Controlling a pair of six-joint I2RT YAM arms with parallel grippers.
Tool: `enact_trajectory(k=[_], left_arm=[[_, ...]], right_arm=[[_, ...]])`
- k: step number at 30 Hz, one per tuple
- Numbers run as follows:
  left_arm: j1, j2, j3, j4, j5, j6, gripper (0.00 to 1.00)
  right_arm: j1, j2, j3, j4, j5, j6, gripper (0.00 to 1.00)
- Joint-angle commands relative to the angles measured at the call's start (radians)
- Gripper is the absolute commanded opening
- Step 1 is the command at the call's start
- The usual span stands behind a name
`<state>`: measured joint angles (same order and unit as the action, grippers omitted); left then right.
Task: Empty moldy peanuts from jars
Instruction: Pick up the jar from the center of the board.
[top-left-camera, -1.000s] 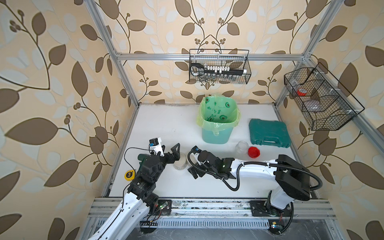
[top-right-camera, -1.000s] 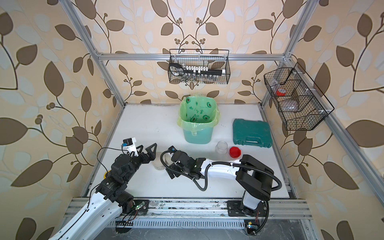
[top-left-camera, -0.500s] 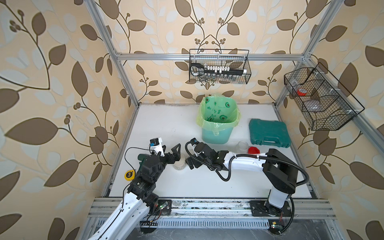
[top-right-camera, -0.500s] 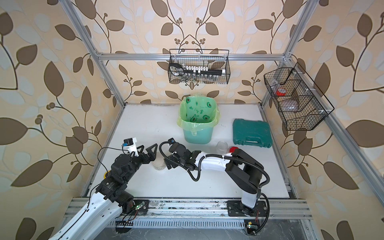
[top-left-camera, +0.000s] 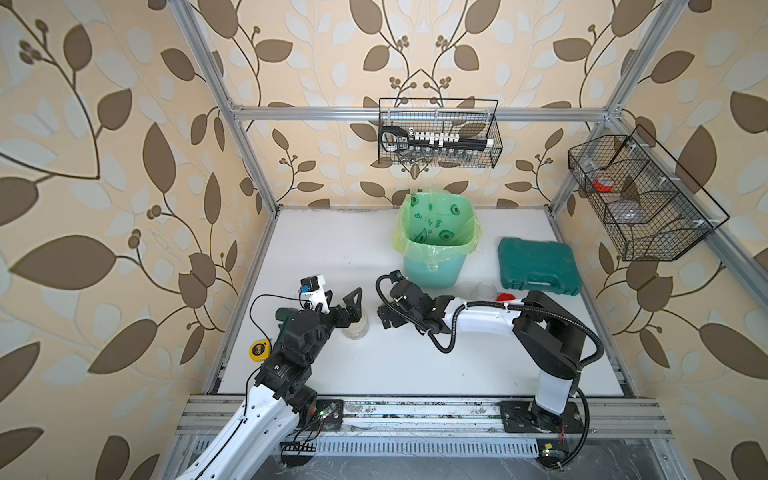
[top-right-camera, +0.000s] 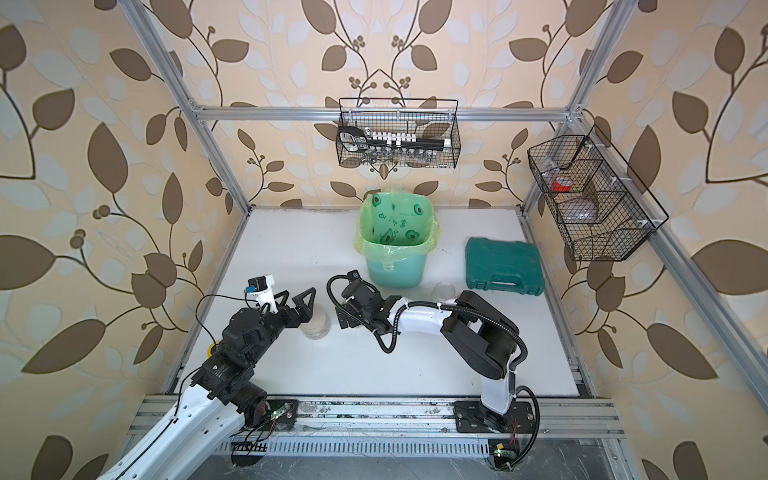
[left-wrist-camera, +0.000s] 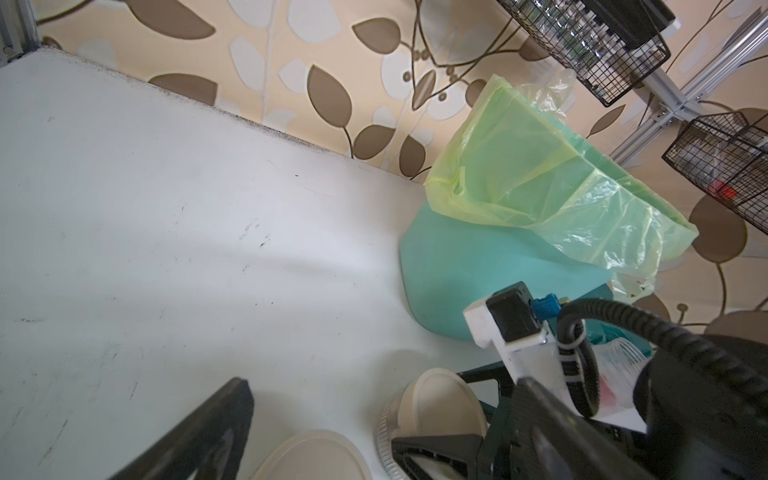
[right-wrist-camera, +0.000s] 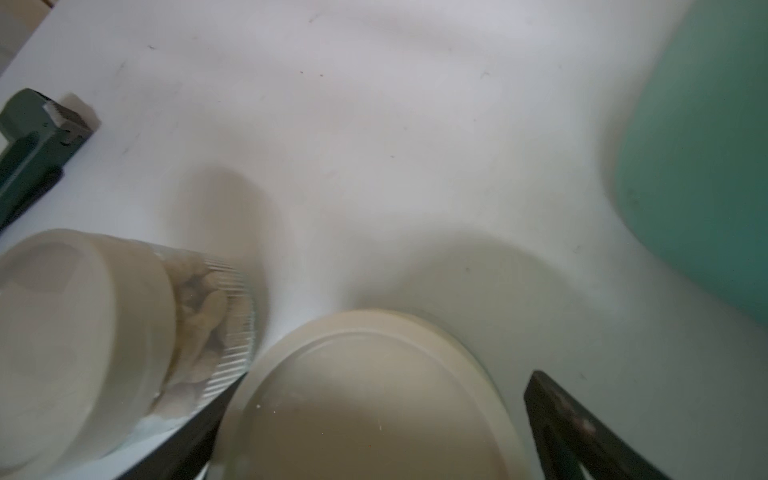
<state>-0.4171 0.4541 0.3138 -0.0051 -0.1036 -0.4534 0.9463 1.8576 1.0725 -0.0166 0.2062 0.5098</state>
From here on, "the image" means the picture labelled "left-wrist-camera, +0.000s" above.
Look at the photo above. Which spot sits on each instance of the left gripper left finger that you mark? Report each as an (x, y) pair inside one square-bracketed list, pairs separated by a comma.
[(208, 444)]

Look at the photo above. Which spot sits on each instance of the yellow-green bin liner bag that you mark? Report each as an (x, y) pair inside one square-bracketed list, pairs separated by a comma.
[(512, 165)]

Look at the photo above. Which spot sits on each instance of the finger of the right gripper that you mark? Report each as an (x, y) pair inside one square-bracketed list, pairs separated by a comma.
[(459, 452), (492, 372)]

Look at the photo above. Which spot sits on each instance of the beige-lid jar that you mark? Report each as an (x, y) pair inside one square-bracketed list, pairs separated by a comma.
[(315, 454), (437, 403)]

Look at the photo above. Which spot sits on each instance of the back wire basket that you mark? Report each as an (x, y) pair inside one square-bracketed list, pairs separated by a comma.
[(611, 46)]

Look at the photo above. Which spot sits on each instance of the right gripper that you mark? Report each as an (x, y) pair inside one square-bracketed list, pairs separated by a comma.
[(705, 405)]

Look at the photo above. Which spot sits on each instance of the red object in basket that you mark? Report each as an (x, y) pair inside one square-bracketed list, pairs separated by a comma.
[(721, 190)]

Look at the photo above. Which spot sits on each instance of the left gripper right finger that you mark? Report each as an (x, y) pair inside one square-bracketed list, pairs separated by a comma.
[(556, 444)]

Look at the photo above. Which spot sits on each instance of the right wire basket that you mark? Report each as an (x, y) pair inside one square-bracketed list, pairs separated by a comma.
[(730, 147)]

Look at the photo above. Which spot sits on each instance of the green plastic trash bin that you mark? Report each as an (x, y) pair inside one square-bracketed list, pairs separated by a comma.
[(448, 264)]

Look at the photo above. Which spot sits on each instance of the green plastic tool case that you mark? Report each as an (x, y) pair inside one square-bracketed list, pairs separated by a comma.
[(599, 332)]

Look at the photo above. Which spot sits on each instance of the wire basket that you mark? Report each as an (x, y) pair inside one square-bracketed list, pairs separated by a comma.
[(611, 46), (730, 147)]

